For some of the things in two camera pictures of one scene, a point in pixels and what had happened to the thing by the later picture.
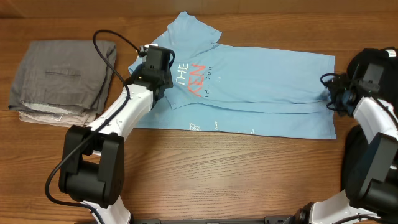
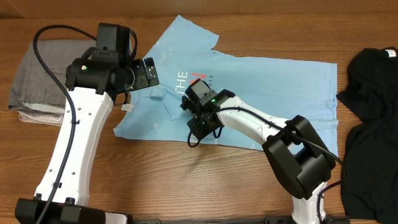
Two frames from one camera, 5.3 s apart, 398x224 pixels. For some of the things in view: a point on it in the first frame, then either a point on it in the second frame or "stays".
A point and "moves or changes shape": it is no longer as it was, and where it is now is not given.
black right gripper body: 336,86 → 202,127
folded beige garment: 81,120 stays
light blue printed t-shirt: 223,88 moves or changes shape
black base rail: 274,219 stays
